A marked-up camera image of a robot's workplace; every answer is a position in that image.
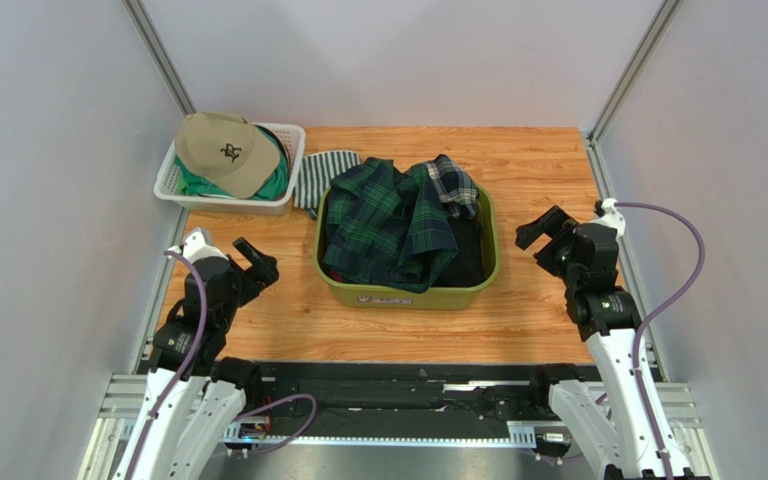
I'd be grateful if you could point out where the green plaid skirt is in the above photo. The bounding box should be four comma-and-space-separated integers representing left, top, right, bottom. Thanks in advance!
322, 158, 458, 293

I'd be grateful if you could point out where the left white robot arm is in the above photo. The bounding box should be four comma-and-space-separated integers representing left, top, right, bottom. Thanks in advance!
113, 228, 279, 479

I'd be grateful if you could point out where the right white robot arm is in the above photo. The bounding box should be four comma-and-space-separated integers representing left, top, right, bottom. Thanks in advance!
515, 198, 699, 479

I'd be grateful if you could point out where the pink garment in tub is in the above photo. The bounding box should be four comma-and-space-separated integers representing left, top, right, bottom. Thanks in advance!
328, 268, 351, 284

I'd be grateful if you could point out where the white plastic basket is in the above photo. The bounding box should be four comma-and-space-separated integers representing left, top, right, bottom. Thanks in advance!
153, 122, 306, 216

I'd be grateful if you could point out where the green garment in basket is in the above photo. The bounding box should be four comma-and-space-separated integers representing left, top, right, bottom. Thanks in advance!
174, 125, 289, 201

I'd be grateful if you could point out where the black garment in tub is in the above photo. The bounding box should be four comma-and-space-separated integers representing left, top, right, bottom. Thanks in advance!
433, 218, 486, 288

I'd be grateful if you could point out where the olive green plastic tub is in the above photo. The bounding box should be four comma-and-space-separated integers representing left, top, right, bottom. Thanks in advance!
313, 185, 501, 311

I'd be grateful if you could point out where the beige baseball cap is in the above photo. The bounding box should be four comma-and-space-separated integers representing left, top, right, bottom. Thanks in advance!
174, 112, 280, 199

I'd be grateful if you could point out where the grey white plaid skirt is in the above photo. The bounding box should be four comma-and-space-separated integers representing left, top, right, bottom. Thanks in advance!
409, 154, 479, 220

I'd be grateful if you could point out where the striped folded cloth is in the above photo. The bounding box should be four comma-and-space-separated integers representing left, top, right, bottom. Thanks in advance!
294, 150, 361, 220

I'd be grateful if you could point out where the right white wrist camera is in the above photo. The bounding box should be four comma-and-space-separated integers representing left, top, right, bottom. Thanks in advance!
590, 198, 626, 240

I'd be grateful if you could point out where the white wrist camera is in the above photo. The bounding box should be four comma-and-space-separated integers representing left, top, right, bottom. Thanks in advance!
178, 227, 226, 264
590, 198, 626, 240

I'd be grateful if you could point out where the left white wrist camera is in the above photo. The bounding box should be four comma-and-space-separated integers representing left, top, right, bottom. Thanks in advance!
178, 227, 226, 264

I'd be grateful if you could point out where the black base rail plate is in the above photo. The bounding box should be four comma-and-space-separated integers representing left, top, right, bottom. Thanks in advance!
136, 359, 665, 442

